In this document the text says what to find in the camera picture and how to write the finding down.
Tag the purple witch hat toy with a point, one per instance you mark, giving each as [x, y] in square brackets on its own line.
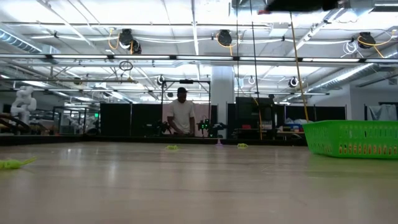
[219, 143]

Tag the green spider toy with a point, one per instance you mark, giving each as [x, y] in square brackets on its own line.
[12, 163]
[172, 147]
[242, 145]

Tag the black background robot arm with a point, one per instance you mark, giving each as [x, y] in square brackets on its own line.
[158, 127]
[211, 126]

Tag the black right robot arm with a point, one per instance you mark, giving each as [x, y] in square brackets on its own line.
[298, 4]

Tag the pale curtain backdrop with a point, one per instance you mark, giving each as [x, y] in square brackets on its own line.
[202, 112]

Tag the person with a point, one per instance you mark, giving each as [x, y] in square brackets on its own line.
[182, 115]

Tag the white square pillar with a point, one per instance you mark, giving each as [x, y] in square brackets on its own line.
[222, 93]

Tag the black equipment cart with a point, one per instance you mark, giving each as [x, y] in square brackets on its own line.
[248, 109]

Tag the black partition panel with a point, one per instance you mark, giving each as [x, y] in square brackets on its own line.
[329, 112]
[115, 119]
[146, 119]

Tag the long ceiling light bar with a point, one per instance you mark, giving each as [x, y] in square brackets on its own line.
[140, 57]

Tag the green plastic basket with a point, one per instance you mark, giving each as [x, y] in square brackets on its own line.
[351, 137]

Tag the white humanoid robot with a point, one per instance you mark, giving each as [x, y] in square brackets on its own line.
[24, 102]

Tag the grey hanging cloth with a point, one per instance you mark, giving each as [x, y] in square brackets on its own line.
[387, 112]

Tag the black metal gantry frame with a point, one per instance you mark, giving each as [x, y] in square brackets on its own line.
[186, 81]

